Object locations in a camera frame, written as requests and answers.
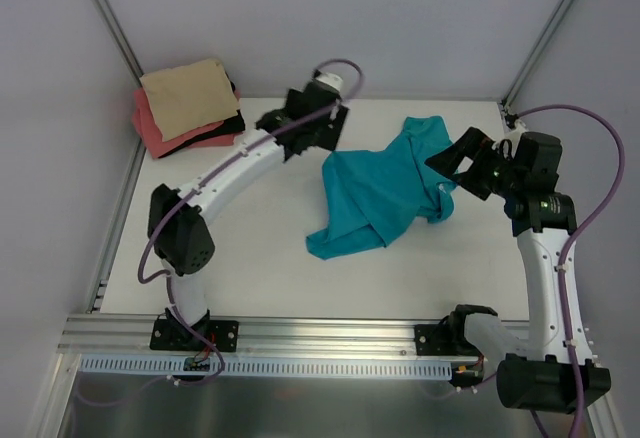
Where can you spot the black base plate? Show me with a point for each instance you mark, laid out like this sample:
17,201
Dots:
225,335
440,340

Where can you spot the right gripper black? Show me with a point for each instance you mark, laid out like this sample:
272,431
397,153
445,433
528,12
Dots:
481,159

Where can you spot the aluminium frame post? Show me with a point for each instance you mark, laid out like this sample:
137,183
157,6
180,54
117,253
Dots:
119,38
550,29

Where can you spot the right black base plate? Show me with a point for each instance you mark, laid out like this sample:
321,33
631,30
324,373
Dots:
440,340

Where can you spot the black folded t shirt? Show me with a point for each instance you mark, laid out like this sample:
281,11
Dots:
219,134

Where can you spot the white slotted cable duct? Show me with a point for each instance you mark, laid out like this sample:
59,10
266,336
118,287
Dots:
269,367

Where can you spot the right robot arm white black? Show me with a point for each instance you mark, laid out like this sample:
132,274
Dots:
553,369

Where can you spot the teal t shirt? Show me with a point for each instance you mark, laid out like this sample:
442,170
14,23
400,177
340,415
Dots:
374,196

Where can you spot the left aluminium frame post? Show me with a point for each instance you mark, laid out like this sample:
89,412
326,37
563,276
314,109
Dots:
119,38

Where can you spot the right aluminium frame post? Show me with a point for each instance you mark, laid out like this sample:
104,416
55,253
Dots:
550,29

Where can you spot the beige folded t shirt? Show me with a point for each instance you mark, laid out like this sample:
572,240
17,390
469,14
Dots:
184,98

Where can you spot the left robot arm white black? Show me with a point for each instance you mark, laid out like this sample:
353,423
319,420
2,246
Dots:
179,218

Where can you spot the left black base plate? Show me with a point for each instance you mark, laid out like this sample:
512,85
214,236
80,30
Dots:
225,335

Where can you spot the aluminium mounting rail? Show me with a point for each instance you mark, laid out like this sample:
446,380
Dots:
357,339

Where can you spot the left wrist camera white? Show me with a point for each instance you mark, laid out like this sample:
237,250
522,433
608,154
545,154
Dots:
328,80

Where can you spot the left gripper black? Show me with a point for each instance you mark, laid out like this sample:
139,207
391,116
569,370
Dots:
310,121

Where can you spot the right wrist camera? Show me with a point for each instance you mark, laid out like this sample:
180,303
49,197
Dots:
515,127

